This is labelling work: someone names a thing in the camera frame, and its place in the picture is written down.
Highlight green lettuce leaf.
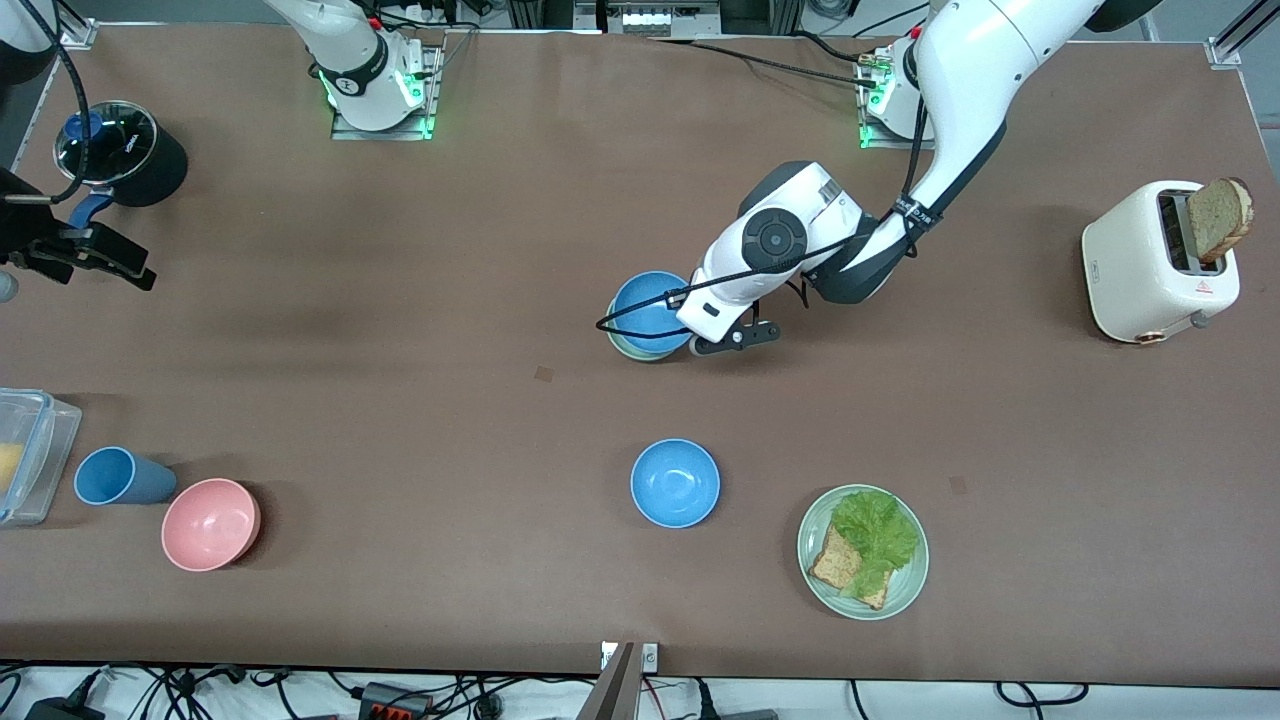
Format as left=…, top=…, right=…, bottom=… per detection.
left=830, top=488, right=921, bottom=601

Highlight grey camera mast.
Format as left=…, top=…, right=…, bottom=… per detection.
left=578, top=640, right=641, bottom=720

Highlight aluminium frame profile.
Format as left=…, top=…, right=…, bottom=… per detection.
left=28, top=0, right=98, bottom=48
left=1205, top=0, right=1280, bottom=69

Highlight glass pot lid blue knob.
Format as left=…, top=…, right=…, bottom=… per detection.
left=53, top=100, right=159, bottom=188

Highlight green bowl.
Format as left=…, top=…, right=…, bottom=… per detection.
left=607, top=300, right=693, bottom=363

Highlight clear container with blue rim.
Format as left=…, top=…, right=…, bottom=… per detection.
left=0, top=388, right=83, bottom=528

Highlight black pot with blue handle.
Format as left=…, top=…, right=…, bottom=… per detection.
left=55, top=100, right=189, bottom=233

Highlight black power adapter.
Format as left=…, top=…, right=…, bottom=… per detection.
left=25, top=697, right=106, bottom=720

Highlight cream white toaster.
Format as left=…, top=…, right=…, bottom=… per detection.
left=1082, top=180, right=1242, bottom=346

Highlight toast slice in toaster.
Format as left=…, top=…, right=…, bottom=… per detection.
left=1187, top=177, right=1255, bottom=264

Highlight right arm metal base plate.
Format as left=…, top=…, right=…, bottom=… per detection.
left=330, top=40, right=446, bottom=142

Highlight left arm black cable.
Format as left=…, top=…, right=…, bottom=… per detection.
left=596, top=95, right=936, bottom=341

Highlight blue bowl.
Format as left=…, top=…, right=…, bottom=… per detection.
left=610, top=271, right=693, bottom=356
left=630, top=438, right=721, bottom=529

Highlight short black table cable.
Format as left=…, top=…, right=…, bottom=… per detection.
left=795, top=30, right=881, bottom=66

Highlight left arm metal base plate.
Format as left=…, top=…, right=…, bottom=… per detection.
left=858, top=45, right=941, bottom=153

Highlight black power strip red switches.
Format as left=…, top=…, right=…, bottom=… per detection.
left=358, top=682, right=433, bottom=720

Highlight blue plastic cup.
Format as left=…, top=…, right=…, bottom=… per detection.
left=73, top=446, right=179, bottom=507

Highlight white socket strip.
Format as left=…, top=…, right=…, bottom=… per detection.
left=575, top=0, right=723, bottom=39

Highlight brown bread slice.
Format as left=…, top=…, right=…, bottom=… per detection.
left=807, top=524, right=893, bottom=611

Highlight green plate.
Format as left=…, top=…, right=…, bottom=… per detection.
left=797, top=484, right=930, bottom=621

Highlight pink bowl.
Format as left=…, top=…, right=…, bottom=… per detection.
left=161, top=478, right=263, bottom=573

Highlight long black table cable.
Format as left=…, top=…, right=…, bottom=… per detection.
left=650, top=38, right=881, bottom=89

